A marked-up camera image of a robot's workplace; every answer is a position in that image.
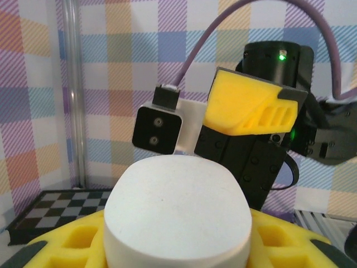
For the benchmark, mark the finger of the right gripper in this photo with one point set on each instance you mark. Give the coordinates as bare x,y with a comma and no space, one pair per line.
237,103

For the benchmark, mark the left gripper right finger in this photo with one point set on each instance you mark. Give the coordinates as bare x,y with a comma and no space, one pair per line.
293,251

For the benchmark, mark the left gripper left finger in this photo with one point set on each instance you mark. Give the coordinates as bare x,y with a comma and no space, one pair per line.
55,251

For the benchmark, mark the white oval earbud case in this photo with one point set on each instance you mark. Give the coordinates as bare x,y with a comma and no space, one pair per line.
178,209

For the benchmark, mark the black checkered chessboard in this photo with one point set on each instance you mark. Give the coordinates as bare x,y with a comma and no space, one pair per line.
55,206

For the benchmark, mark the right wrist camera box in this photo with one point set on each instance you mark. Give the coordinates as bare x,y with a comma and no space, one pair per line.
156,131

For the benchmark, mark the aluminium corner post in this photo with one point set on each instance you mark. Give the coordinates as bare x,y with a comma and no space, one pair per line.
74,83

